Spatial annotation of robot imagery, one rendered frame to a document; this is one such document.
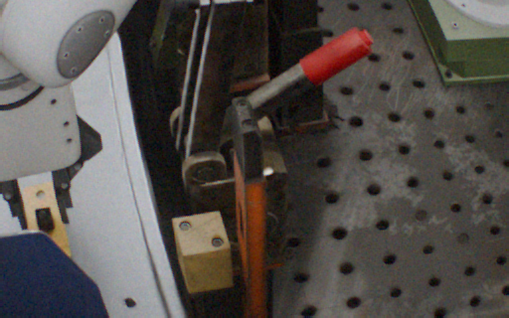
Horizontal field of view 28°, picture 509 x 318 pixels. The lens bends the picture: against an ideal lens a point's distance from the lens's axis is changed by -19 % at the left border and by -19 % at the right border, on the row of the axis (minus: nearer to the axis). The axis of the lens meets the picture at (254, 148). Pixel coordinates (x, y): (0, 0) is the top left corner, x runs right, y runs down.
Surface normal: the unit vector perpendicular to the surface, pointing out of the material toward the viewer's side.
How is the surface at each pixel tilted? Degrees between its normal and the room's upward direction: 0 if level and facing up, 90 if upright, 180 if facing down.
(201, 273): 90
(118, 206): 0
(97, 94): 0
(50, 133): 91
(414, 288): 0
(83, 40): 84
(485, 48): 90
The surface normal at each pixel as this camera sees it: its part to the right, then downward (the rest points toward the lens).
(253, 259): 0.23, 0.74
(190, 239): -0.01, -0.65
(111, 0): 0.71, 0.47
